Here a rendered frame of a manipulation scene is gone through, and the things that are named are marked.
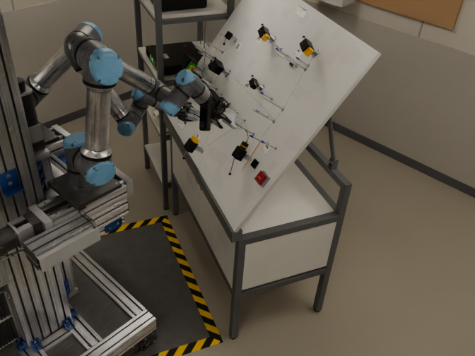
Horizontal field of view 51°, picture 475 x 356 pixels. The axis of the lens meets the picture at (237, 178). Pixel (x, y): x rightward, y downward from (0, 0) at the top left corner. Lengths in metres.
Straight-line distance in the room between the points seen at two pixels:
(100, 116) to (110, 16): 3.03
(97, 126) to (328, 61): 1.07
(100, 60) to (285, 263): 1.49
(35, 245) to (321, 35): 1.55
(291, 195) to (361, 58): 0.88
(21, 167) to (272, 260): 1.29
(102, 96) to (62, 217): 0.58
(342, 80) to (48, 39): 2.93
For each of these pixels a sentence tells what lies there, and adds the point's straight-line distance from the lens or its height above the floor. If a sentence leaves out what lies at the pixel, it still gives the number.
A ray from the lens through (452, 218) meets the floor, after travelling 4.23.
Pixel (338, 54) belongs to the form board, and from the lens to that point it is 2.34.
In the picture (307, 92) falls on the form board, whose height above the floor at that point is 1.44.
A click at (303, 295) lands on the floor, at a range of 3.30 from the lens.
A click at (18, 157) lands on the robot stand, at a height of 1.32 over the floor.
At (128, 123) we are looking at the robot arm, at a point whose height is 1.32.
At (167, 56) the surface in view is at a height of 1.13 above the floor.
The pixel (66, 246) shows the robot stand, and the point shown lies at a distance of 2.08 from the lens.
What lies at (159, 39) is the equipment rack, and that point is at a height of 1.33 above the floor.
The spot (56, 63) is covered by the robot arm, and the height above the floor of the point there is 1.50.
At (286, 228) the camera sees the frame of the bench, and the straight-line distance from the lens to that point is 2.53.
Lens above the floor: 2.50
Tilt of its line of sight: 37 degrees down
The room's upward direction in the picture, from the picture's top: 4 degrees clockwise
